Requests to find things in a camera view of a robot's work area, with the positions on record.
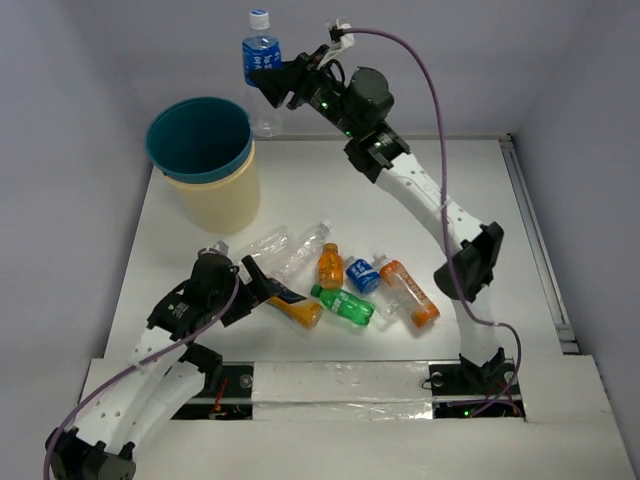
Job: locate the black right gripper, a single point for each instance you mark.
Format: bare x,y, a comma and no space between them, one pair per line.
277,83

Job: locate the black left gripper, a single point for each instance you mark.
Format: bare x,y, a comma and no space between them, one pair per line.
248,288

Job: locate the large blue label water bottle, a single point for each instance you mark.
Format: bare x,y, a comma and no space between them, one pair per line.
261,51

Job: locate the yellow bottle dark blue label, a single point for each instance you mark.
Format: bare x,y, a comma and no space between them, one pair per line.
299,308

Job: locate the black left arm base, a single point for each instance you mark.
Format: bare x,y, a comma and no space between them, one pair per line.
228,396

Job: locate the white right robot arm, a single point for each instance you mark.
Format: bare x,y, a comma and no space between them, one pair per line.
358,108

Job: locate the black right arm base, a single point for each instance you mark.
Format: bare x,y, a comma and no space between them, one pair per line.
456,397

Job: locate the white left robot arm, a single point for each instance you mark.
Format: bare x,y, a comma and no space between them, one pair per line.
167,367

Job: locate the cream bin with teal rim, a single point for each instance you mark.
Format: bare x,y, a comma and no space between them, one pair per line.
205,149

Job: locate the clear unlabelled plastic bottle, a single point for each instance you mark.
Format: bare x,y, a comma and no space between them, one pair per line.
271,251

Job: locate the clear crumpled bottle white cap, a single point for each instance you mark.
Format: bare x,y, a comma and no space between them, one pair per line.
305,249

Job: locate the small orange juice bottle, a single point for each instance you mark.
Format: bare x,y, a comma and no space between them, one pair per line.
330,270

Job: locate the green soda bottle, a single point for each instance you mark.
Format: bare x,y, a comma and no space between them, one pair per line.
344,304

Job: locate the small blue label water bottle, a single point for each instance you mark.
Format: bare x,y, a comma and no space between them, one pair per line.
362,275

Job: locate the orange label drink bottle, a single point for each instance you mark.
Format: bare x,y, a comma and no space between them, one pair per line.
409,294

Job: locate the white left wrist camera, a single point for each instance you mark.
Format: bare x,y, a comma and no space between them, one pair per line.
219,248

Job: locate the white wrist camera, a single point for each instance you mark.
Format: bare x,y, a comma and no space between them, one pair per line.
219,248
340,40

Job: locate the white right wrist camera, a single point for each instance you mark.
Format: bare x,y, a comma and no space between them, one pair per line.
340,40

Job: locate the aluminium side rail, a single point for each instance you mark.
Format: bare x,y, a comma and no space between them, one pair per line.
566,336

